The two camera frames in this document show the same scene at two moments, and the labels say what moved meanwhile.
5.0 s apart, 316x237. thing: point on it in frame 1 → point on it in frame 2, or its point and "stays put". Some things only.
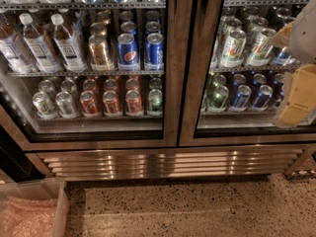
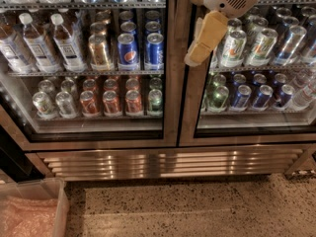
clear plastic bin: [35, 208] stays put
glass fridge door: [94, 66] stays put
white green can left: [233, 53] stays put
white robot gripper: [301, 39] → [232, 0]
